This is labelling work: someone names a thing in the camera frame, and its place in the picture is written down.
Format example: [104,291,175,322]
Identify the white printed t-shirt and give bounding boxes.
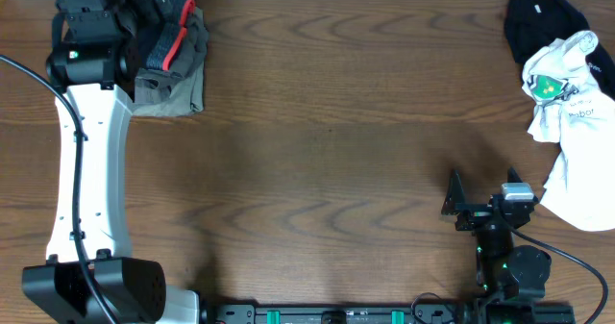
[522,31,614,232]

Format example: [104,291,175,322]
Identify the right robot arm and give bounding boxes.
[441,168,552,324]

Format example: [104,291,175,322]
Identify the black t-shirt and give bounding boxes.
[504,0,614,102]

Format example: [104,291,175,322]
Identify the black leggings red waistband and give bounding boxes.
[131,0,196,71]

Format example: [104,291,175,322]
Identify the folded gray pants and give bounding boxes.
[135,8,209,116]

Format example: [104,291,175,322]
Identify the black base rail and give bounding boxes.
[199,293,576,324]

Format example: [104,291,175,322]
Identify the folded beige garment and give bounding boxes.
[133,8,209,117]

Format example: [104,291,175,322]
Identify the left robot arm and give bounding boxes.
[22,0,201,323]

